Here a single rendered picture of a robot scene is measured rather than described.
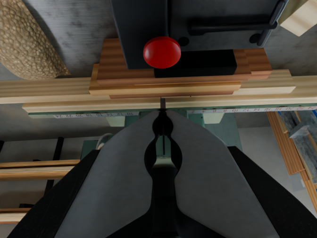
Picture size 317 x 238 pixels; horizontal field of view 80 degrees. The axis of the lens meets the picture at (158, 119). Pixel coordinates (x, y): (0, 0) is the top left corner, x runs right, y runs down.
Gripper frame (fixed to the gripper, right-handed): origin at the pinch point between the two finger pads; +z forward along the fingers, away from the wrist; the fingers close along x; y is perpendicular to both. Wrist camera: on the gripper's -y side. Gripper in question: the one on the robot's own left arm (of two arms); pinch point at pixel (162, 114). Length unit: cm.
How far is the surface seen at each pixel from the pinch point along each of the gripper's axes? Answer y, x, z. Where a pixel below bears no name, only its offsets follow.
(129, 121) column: 21.9, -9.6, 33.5
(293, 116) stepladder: 53, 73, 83
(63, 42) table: -1.3, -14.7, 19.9
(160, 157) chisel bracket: 10.6, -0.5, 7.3
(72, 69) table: 3.8, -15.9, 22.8
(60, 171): 158, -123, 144
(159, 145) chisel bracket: 9.7, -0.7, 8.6
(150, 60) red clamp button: -2.0, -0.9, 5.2
